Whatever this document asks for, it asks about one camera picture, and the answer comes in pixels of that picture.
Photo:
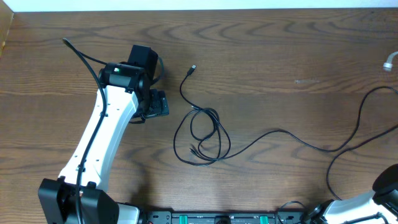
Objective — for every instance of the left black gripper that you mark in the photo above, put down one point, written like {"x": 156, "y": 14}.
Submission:
{"x": 160, "y": 104}

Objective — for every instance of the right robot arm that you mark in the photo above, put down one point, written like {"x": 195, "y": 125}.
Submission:
{"x": 379, "y": 205}

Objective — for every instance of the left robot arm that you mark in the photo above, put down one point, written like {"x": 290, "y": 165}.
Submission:
{"x": 125, "y": 96}

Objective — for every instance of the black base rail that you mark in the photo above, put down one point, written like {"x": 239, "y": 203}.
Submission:
{"x": 285, "y": 214}

